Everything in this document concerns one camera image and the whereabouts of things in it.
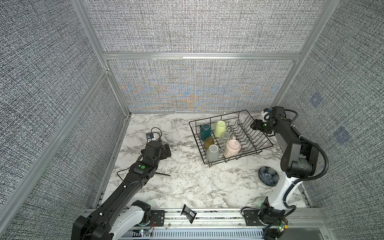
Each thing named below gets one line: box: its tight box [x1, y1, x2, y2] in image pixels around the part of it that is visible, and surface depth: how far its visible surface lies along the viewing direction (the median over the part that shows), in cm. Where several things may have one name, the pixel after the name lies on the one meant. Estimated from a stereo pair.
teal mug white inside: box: [199, 123, 212, 142], surface depth 97 cm
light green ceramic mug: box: [214, 120, 227, 139], surface depth 99 cm
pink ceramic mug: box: [224, 136, 241, 158], surface depth 87 cm
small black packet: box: [180, 204, 197, 224], surface depth 75 cm
